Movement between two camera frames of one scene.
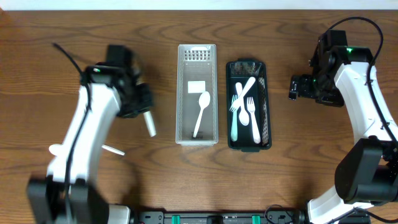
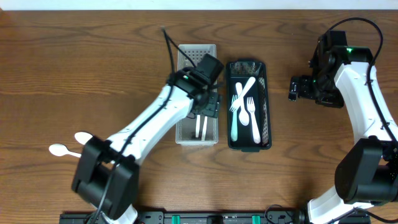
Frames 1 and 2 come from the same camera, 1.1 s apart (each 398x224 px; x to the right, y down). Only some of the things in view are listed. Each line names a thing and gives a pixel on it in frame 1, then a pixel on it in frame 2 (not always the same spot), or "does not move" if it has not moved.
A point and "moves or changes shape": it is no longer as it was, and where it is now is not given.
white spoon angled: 150,123 moves or changes shape
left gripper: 140,101 -> 210,107
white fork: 237,103 does not move
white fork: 250,105 does not move
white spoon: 56,149 does not move
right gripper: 296,88 does not move
